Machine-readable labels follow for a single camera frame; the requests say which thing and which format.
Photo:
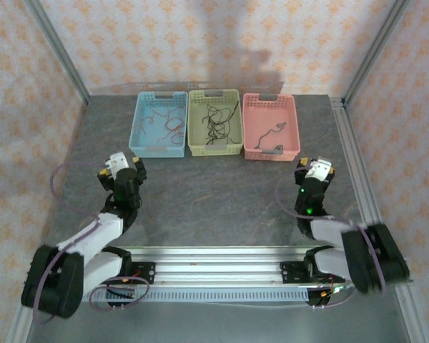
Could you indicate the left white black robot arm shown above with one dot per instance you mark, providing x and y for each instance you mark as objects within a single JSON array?
[{"x": 53, "y": 286}]

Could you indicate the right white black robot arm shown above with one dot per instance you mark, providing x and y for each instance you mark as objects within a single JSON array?
[{"x": 372, "y": 257}]

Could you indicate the blue plastic basket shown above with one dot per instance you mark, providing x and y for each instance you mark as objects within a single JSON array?
[{"x": 157, "y": 141}]

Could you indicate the pink plastic basket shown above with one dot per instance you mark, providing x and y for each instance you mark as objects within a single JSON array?
[{"x": 271, "y": 114}]

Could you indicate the green plastic basket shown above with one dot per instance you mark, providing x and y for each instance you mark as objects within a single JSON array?
[{"x": 200, "y": 143}]

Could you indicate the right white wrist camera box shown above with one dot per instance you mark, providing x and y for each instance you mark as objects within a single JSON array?
[{"x": 320, "y": 168}]

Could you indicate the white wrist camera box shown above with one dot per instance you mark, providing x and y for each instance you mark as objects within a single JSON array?
[
  {"x": 320, "y": 168},
  {"x": 117, "y": 161}
]

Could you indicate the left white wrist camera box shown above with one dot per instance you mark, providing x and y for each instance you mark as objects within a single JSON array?
[{"x": 117, "y": 161}]

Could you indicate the aluminium side rail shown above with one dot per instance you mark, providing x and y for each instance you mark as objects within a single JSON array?
[{"x": 354, "y": 160}]

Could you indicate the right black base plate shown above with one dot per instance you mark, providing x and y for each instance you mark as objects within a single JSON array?
[{"x": 289, "y": 273}]

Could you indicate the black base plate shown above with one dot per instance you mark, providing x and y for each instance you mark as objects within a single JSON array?
[
  {"x": 289, "y": 273},
  {"x": 148, "y": 271}
]

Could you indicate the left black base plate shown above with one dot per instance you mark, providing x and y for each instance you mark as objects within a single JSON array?
[{"x": 148, "y": 271}]

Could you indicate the aluminium mounting rail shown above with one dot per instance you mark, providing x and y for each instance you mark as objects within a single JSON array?
[{"x": 218, "y": 264}]

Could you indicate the aluminium frame post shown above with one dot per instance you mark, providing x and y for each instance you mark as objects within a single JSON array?
[
  {"x": 375, "y": 53},
  {"x": 60, "y": 53}
]

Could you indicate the aluminium frame leg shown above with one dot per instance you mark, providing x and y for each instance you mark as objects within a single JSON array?
[
  {"x": 413, "y": 321},
  {"x": 16, "y": 334}
]

